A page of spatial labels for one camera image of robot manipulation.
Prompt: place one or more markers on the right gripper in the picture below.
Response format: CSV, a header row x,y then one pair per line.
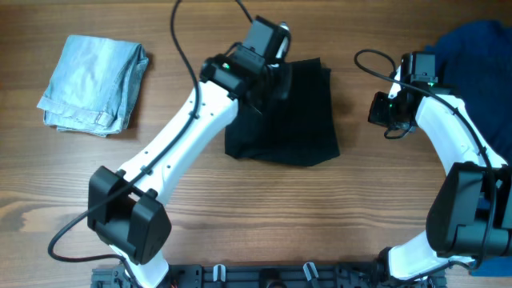
x,y
376,115

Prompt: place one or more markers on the dark blue garment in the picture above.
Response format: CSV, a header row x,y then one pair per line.
x,y
476,59

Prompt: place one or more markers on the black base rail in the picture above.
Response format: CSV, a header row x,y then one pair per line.
x,y
342,275

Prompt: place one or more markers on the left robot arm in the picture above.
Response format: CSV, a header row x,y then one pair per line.
x,y
128,206

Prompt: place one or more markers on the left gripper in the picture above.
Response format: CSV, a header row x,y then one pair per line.
x,y
282,87

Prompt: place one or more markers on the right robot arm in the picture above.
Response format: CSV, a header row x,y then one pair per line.
x,y
469,222

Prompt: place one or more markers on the black shorts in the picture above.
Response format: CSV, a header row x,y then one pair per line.
x,y
298,131

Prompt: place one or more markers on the folded light blue jeans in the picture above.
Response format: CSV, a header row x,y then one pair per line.
x,y
95,85

